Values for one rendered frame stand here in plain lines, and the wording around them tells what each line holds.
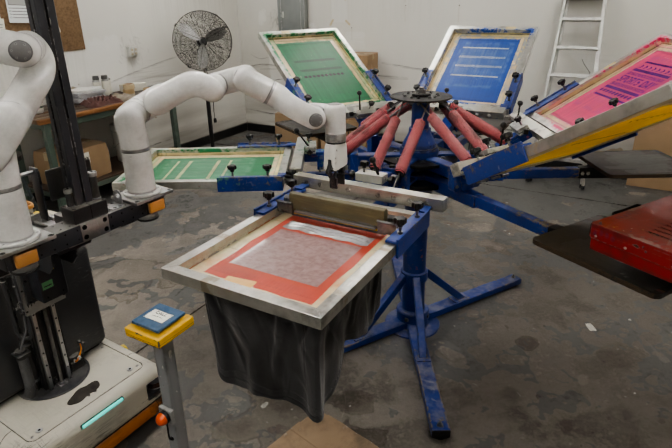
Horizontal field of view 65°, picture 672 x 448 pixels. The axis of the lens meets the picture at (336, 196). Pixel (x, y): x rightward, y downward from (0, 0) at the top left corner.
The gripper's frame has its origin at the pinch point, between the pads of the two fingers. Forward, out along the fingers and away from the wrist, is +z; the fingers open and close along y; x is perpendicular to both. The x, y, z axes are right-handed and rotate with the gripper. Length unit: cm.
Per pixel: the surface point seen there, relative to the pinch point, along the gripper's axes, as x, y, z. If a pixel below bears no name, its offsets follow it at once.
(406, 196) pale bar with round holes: 18.7, -21.5, 10.6
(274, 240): -14.1, 22.1, 17.5
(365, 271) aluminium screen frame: 27.7, 32.7, 14.4
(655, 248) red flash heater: 102, 1, 5
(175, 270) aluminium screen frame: -24, 59, 14
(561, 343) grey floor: 76, -104, 115
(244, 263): -12.7, 40.8, 17.3
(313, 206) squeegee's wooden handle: -9.7, 2.0, 11.0
